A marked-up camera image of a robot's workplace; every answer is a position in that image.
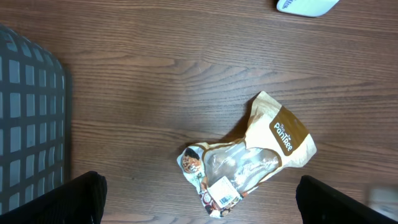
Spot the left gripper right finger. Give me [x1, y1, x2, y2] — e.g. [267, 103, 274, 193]
[295, 175, 397, 224]

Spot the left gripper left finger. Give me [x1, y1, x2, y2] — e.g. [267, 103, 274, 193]
[1, 171, 107, 224]

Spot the green lid jar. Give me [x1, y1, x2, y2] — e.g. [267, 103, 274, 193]
[366, 185, 397, 221]

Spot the beige brown snack bag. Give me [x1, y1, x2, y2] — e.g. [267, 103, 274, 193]
[177, 91, 317, 218]

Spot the white barcode scanner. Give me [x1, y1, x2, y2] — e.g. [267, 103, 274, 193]
[276, 0, 339, 17]

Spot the grey plastic mesh basket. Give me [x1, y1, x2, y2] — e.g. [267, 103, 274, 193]
[1, 26, 66, 214]

